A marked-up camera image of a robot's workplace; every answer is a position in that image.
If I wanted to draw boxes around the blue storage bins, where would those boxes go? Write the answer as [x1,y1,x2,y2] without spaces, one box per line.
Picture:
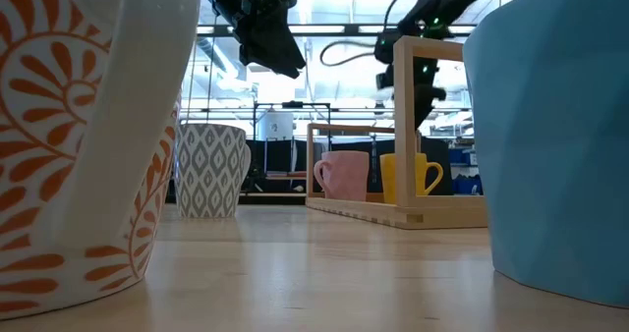
[449,147,484,196]

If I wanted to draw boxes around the black ceiling beam with lights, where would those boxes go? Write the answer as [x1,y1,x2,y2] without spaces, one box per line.
[196,24,478,38]

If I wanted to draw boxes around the white mug orange leaf pattern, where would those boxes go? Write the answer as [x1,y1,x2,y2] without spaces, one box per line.
[0,0,201,322]

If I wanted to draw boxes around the grey white diamond pattern mug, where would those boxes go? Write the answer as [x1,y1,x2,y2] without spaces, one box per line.
[172,123,253,220]

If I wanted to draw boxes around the pink mug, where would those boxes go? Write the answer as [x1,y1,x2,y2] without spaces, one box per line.
[313,149,371,203]

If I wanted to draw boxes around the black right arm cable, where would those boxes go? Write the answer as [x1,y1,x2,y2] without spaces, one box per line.
[319,39,379,68]

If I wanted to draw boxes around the blue faceted mug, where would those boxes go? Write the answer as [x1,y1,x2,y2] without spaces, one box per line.
[462,0,629,309]

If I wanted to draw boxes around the thin black hanging cable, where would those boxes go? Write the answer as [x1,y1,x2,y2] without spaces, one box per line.
[205,7,218,125]

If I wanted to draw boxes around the plain yellow mug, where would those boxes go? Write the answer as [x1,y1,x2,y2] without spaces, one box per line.
[378,152,444,205]

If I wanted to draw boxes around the black metal frame stand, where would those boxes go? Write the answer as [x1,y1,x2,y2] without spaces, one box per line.
[252,100,333,195]

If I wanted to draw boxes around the wooden mug rack frame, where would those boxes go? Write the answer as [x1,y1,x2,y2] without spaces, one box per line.
[305,35,488,231]

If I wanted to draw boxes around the black partition curtain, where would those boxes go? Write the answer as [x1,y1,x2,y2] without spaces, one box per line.
[244,138,454,196]

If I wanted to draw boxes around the black table edge rail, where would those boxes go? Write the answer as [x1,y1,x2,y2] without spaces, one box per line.
[166,193,309,206]

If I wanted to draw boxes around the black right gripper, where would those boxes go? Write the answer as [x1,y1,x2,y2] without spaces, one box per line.
[416,59,447,131]

